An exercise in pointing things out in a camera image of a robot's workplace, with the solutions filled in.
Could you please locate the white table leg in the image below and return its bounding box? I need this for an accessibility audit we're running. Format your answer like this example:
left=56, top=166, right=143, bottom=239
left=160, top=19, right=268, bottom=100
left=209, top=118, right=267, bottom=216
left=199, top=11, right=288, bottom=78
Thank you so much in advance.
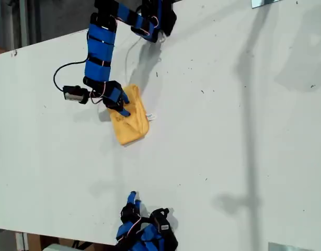
left=15, top=231, right=29, bottom=251

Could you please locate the black camera stalk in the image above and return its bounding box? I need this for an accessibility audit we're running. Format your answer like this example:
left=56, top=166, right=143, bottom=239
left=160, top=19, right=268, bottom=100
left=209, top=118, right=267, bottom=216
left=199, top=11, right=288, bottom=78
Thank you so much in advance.
left=81, top=88, right=105, bottom=105

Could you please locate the thin white wire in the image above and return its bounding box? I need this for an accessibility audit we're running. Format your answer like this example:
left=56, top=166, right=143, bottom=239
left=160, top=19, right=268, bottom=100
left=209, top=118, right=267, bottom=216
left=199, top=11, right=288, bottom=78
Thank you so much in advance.
left=124, top=39, right=142, bottom=82

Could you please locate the black camera box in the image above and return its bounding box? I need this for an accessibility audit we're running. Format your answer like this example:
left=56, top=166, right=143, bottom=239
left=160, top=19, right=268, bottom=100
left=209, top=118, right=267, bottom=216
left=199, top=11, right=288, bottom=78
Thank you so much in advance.
left=149, top=208, right=172, bottom=233
left=63, top=85, right=85, bottom=102

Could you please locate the yellow square towel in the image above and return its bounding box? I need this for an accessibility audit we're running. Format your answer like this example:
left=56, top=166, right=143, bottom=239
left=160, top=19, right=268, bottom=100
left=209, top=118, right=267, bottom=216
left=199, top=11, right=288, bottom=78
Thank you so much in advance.
left=108, top=83, right=158, bottom=146

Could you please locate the grey background post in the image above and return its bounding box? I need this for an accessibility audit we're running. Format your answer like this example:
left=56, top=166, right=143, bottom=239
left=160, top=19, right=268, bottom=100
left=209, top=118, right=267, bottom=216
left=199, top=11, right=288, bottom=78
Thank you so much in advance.
left=19, top=0, right=28, bottom=49

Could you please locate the black camera cable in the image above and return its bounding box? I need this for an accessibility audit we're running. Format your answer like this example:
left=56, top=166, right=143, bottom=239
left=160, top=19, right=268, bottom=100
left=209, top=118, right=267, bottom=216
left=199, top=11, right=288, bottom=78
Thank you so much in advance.
left=53, top=60, right=88, bottom=92

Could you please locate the white object under table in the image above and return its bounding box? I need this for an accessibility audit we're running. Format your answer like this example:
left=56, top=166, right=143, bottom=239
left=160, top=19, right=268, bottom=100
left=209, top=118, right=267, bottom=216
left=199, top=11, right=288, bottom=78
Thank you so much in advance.
left=42, top=243, right=74, bottom=251

